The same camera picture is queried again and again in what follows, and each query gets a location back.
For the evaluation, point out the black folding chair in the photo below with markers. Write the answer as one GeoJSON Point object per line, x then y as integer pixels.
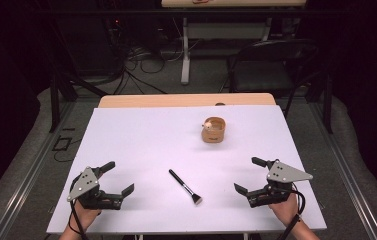
{"type": "Point", "coordinates": [266, 73]}

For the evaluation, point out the white table board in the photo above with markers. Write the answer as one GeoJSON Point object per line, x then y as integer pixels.
{"type": "Point", "coordinates": [162, 140]}

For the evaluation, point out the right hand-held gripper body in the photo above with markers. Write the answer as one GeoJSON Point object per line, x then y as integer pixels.
{"type": "Point", "coordinates": [276, 186]}

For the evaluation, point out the white desk frame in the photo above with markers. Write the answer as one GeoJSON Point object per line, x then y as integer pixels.
{"type": "Point", "coordinates": [186, 50]}

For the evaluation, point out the black floor socket frame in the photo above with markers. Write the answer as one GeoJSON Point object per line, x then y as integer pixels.
{"type": "Point", "coordinates": [62, 144]}

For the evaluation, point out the wooden desk top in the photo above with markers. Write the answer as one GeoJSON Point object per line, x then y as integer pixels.
{"type": "Point", "coordinates": [236, 3]}

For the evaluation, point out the person's left hand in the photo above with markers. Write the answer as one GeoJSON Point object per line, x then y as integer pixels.
{"type": "Point", "coordinates": [86, 216]}

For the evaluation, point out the metal floor rail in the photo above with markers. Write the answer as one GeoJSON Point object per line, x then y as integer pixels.
{"type": "Point", "coordinates": [26, 180]}
{"type": "Point", "coordinates": [346, 173]}

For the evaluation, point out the person's right hand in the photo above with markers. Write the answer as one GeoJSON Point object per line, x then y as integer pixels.
{"type": "Point", "coordinates": [284, 211]}

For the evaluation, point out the black metal stand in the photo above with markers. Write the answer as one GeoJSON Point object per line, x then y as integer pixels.
{"type": "Point", "coordinates": [56, 100]}
{"type": "Point", "coordinates": [326, 106]}

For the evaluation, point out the black makeup brush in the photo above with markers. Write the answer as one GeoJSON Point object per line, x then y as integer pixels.
{"type": "Point", "coordinates": [184, 185]}

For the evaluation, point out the light wooden table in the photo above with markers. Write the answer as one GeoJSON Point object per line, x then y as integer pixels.
{"type": "Point", "coordinates": [176, 100]}

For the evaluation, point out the round wooden holder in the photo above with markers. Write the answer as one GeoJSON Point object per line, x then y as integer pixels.
{"type": "Point", "coordinates": [213, 133]}

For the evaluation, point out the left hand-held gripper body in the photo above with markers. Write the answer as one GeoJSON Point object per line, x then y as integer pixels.
{"type": "Point", "coordinates": [87, 186]}

